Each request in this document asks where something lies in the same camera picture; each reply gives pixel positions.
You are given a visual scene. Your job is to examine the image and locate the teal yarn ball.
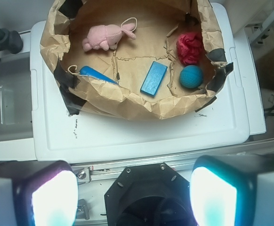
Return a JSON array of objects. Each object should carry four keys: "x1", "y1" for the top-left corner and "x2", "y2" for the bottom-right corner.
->
[{"x1": 179, "y1": 65, "x2": 203, "y2": 89}]

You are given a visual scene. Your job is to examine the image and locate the black clamp knob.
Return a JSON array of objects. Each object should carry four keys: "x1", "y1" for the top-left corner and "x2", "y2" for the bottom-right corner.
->
[{"x1": 0, "y1": 28, "x2": 24, "y2": 61}]

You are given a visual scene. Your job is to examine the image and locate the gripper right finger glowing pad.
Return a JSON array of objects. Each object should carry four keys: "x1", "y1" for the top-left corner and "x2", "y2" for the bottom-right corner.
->
[{"x1": 190, "y1": 154, "x2": 274, "y2": 226}]

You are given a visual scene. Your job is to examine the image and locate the brown paper bag bin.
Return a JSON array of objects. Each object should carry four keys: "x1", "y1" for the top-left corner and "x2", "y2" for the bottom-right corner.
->
[{"x1": 40, "y1": 0, "x2": 233, "y2": 120}]

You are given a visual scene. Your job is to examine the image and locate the blue plastic tube toy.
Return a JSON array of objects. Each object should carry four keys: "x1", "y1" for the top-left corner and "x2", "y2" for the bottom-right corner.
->
[{"x1": 80, "y1": 66, "x2": 118, "y2": 85}]

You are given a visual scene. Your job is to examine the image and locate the pink plush bunny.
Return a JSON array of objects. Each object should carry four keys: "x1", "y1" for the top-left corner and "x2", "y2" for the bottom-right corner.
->
[{"x1": 82, "y1": 17, "x2": 137, "y2": 52}]

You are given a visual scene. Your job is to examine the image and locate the white plastic lid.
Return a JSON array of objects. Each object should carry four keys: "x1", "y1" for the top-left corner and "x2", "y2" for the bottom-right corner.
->
[{"x1": 30, "y1": 3, "x2": 266, "y2": 163}]

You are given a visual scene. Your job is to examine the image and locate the red crumpled pom-pom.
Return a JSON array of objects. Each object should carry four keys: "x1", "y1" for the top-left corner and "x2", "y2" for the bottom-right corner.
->
[{"x1": 176, "y1": 32, "x2": 203, "y2": 66}]

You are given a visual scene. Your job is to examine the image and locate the clear plastic bin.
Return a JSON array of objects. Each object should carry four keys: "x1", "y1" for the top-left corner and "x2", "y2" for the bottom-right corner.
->
[{"x1": 0, "y1": 53, "x2": 33, "y2": 141}]

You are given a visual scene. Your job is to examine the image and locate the black octagonal mount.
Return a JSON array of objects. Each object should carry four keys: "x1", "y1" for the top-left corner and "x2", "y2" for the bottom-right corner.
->
[{"x1": 105, "y1": 162, "x2": 197, "y2": 226}]

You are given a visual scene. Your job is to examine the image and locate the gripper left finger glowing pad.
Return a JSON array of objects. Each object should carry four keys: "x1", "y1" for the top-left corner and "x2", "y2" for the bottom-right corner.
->
[{"x1": 0, "y1": 161, "x2": 78, "y2": 226}]

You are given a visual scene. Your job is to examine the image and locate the aluminium extrusion rail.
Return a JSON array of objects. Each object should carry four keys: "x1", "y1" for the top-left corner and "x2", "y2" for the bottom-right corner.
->
[{"x1": 71, "y1": 136, "x2": 274, "y2": 226}]

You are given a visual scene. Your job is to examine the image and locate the metal corner bracket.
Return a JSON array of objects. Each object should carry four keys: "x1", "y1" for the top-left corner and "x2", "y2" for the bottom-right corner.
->
[{"x1": 73, "y1": 167, "x2": 91, "y2": 183}]

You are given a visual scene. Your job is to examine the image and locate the blue rectangular block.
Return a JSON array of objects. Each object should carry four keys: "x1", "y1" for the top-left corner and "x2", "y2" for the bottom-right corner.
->
[{"x1": 140, "y1": 61, "x2": 168, "y2": 97}]

